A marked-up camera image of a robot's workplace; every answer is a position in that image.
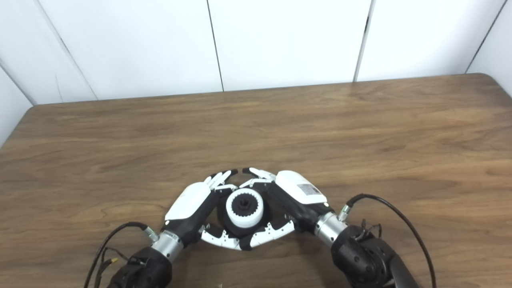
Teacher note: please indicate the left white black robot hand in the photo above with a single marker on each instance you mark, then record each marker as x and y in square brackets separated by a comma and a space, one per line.
[190, 204]

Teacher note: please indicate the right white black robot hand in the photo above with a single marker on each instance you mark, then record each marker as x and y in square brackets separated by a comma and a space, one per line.
[300, 196]

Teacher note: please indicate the round black plastic part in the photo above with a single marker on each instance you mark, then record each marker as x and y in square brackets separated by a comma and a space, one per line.
[240, 232]

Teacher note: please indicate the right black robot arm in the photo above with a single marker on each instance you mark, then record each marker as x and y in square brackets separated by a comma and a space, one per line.
[360, 256]

